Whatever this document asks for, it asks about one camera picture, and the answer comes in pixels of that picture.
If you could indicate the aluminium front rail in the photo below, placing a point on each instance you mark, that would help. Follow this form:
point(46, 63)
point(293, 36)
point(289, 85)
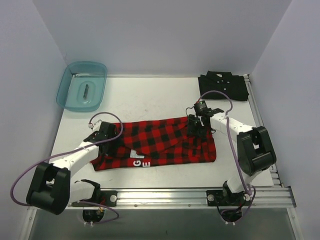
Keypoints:
point(265, 197)

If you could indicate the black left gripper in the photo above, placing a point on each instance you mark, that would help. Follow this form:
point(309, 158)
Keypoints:
point(110, 144)

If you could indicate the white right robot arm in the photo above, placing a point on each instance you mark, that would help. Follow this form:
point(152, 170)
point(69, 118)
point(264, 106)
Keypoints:
point(251, 147)

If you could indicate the aluminium rail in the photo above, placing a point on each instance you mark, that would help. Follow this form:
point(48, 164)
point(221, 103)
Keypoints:
point(259, 122)
point(265, 197)

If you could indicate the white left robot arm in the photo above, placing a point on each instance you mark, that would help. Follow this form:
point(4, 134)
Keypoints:
point(52, 188)

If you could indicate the red black plaid shirt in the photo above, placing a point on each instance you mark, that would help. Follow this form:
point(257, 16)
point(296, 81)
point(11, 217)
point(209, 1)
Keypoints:
point(153, 143)

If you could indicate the aluminium right side rail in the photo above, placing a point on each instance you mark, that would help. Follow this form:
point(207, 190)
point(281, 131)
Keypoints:
point(259, 122)

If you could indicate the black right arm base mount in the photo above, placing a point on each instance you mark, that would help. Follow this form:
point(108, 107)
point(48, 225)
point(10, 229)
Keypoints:
point(224, 198)

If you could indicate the teal plastic basin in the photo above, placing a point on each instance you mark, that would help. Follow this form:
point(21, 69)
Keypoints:
point(72, 85)

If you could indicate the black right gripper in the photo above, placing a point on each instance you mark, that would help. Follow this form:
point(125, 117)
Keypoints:
point(195, 127)

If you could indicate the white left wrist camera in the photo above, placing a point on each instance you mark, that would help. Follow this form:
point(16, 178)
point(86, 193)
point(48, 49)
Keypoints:
point(95, 126)

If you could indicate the folded black button shirt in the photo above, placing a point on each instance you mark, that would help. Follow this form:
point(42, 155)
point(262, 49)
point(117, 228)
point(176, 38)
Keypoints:
point(234, 86)

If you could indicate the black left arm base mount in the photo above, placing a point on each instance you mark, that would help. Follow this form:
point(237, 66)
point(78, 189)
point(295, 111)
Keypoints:
point(105, 197)

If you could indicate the dark object in basin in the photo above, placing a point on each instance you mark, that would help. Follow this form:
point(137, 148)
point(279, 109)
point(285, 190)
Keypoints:
point(86, 90)

